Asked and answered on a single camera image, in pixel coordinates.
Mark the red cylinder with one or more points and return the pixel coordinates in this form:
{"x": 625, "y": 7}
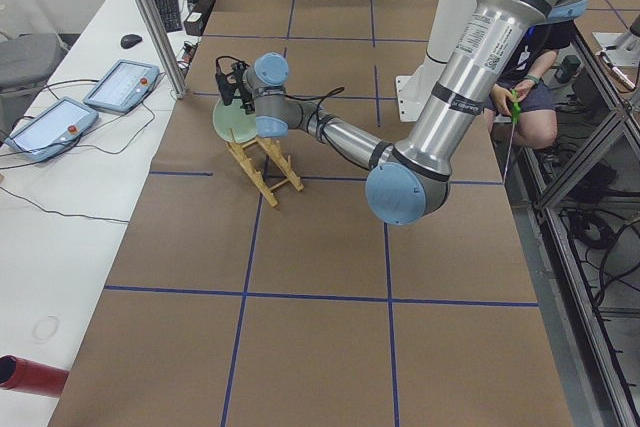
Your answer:
{"x": 27, "y": 376}

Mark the teach pendant far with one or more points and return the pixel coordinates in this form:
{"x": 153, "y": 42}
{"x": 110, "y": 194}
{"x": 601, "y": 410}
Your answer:
{"x": 123, "y": 87}

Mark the black computer mouse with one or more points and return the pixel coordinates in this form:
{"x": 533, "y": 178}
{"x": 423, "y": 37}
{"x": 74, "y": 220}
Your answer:
{"x": 130, "y": 40}

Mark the wooden dish rack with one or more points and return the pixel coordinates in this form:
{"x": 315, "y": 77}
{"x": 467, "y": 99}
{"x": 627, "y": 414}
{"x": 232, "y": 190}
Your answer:
{"x": 273, "y": 155}

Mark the teach pendant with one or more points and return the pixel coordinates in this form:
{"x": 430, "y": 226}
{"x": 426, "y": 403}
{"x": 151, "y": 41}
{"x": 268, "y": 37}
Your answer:
{"x": 123, "y": 87}
{"x": 52, "y": 131}

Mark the white pedestal column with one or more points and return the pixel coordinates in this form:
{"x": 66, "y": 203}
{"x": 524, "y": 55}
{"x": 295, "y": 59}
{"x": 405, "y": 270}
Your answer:
{"x": 413, "y": 91}

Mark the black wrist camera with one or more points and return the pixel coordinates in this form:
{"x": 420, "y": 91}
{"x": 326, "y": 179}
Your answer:
{"x": 225, "y": 81}

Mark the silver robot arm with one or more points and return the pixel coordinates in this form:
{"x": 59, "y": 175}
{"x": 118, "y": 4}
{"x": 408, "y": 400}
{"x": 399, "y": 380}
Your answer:
{"x": 410, "y": 178}

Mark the aluminium frame post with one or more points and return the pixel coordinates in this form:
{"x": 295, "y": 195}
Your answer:
{"x": 160, "y": 40}

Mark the black keyboard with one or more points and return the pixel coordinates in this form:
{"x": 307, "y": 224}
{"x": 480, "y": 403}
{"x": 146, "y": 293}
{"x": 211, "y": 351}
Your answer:
{"x": 170, "y": 14}

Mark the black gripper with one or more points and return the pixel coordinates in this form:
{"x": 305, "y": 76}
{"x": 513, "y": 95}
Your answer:
{"x": 245, "y": 88}

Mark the green handled scissors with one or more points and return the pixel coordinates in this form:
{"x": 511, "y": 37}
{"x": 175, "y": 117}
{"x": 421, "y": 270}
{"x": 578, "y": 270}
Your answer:
{"x": 515, "y": 114}

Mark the seated person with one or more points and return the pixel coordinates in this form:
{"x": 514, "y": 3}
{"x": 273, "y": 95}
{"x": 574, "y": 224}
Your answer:
{"x": 533, "y": 58}

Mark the teach pendant near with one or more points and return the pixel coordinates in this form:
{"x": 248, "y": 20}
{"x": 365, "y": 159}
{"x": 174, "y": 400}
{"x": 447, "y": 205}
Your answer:
{"x": 52, "y": 131}

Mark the light green plate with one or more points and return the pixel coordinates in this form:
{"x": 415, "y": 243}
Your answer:
{"x": 232, "y": 123}

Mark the grey office chair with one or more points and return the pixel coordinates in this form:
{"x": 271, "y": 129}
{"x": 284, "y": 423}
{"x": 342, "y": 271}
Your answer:
{"x": 29, "y": 60}

